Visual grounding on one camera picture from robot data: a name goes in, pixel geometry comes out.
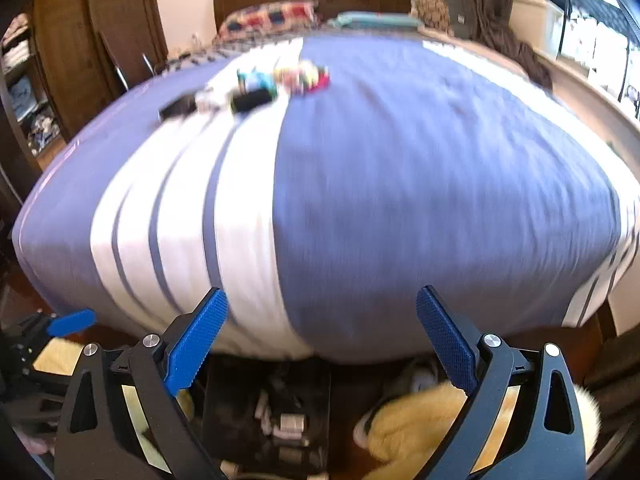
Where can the dark wooden wardrobe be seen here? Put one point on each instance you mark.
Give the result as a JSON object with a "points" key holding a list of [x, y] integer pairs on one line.
{"points": [[65, 35]]}

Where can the blue white striped blanket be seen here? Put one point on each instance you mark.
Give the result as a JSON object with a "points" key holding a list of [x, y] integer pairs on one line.
{"points": [[400, 185]]}

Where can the brown curtain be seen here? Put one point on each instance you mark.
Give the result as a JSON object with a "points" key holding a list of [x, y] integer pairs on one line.
{"points": [[495, 20]]}

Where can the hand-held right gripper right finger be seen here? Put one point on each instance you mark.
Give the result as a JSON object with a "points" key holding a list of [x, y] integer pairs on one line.
{"points": [[445, 340]]}

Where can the white paper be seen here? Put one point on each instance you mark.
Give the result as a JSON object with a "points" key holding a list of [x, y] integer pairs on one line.
{"points": [[212, 99]]}

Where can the colourful snack packet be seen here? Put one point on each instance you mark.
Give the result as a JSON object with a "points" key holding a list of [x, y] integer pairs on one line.
{"points": [[297, 75]]}

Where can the blue folded clothes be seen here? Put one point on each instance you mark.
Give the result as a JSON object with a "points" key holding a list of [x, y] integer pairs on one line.
{"points": [[22, 97]]}

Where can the white folded clothes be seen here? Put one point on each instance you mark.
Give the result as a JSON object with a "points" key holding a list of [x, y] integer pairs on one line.
{"points": [[17, 55]]}

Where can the black cylinder container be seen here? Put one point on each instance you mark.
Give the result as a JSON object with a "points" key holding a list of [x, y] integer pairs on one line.
{"points": [[250, 101]]}

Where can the red snack packet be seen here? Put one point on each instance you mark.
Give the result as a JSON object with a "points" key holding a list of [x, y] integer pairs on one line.
{"points": [[320, 80]]}

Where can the bear print bag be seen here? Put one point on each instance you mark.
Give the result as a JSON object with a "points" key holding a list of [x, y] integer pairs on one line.
{"points": [[435, 10]]}

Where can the plaid pillow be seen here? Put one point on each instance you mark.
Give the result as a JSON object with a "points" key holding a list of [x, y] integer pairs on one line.
{"points": [[270, 17]]}

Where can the white shoe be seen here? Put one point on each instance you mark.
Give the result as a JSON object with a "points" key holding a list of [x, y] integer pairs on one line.
{"points": [[420, 377]]}

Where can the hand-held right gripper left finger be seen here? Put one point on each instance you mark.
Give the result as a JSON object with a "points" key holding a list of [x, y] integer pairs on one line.
{"points": [[197, 340]]}

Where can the teal pillow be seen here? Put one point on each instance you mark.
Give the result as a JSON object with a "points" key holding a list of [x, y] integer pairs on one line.
{"points": [[375, 20]]}

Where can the blue snack packet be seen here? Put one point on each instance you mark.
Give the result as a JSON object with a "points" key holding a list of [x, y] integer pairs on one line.
{"points": [[257, 80]]}

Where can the black storage tray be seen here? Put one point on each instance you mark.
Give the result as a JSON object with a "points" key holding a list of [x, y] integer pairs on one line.
{"points": [[250, 410]]}

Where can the grey zebra patterned blanket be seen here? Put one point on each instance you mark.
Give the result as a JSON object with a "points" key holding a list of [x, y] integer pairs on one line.
{"points": [[210, 55]]}

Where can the pink cloth bundle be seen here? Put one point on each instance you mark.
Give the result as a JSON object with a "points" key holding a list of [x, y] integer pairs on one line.
{"points": [[15, 25]]}

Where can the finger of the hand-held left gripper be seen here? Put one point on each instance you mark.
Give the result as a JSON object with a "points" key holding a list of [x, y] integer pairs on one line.
{"points": [[72, 322]]}

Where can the white storage box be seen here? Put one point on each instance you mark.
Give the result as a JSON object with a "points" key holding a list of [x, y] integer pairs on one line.
{"points": [[535, 20]]}

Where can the patterned cloth bundle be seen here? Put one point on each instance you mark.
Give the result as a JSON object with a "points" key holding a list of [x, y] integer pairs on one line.
{"points": [[45, 132]]}

